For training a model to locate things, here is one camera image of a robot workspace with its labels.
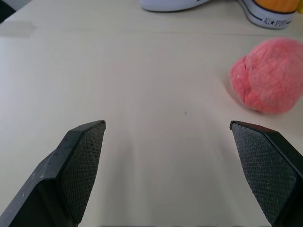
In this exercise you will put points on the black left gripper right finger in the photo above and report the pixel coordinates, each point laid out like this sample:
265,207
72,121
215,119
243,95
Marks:
267,170

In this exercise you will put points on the white sneaker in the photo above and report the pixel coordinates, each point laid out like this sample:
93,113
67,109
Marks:
170,4

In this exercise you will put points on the pink fuzzy peach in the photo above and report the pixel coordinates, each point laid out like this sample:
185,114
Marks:
268,75

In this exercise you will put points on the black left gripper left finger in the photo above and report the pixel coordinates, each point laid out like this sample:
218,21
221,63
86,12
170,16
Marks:
71,170

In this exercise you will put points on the orange canvas sneaker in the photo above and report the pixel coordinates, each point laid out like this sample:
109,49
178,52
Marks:
272,14

